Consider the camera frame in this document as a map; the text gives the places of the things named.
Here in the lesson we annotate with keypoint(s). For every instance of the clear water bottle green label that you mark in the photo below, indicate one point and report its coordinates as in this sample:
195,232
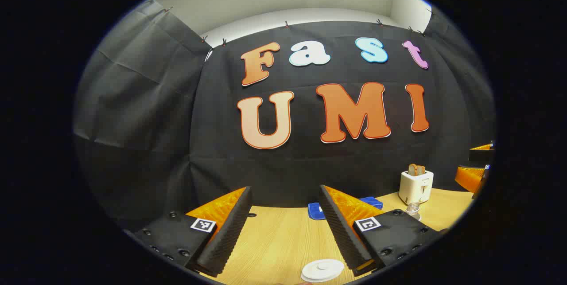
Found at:
413,208

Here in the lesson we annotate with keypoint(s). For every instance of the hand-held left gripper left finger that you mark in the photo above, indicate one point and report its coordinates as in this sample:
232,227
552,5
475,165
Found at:
230,232

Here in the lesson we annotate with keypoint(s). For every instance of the white toaster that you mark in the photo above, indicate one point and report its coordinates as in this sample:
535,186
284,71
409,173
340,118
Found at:
414,187

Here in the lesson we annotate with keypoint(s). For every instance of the blue towel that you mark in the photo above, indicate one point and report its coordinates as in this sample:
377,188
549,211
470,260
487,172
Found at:
314,211

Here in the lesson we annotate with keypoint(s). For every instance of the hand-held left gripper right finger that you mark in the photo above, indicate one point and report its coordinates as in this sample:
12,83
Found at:
341,232

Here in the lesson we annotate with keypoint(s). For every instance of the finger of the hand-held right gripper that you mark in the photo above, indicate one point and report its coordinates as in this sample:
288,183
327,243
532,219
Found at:
483,155
469,177

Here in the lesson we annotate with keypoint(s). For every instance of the brown bread slice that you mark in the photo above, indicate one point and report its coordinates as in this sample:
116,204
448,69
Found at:
413,170
421,171

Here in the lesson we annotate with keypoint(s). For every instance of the white teacup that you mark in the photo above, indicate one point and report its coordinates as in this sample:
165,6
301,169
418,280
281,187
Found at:
310,279

